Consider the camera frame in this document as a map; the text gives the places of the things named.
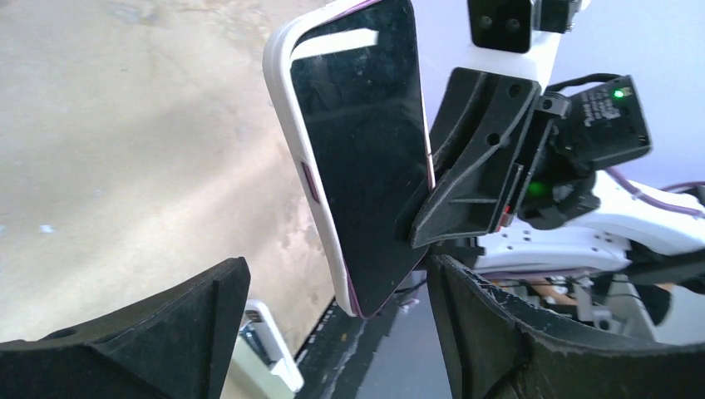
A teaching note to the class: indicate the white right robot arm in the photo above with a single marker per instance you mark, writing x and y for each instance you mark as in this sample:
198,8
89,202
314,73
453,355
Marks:
652,235

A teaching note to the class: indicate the white stapler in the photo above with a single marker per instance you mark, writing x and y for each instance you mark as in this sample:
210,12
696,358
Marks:
261,363

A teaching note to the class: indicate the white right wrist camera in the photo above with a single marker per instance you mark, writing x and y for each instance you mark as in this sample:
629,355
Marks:
519,38

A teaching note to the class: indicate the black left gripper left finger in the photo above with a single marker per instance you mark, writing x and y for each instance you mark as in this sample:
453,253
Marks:
174,344

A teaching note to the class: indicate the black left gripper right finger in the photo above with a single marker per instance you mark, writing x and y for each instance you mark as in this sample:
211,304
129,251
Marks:
496,345

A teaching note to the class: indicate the white phone case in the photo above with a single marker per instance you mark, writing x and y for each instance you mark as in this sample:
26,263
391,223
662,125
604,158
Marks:
300,165

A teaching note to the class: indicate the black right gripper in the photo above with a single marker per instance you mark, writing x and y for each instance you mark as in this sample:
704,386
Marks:
489,163

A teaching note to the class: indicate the purple smartphone black screen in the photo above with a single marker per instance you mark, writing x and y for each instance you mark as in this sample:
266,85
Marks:
374,156

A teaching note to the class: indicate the black aluminium mounting rail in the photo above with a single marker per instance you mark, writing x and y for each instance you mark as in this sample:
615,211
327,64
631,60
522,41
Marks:
395,354

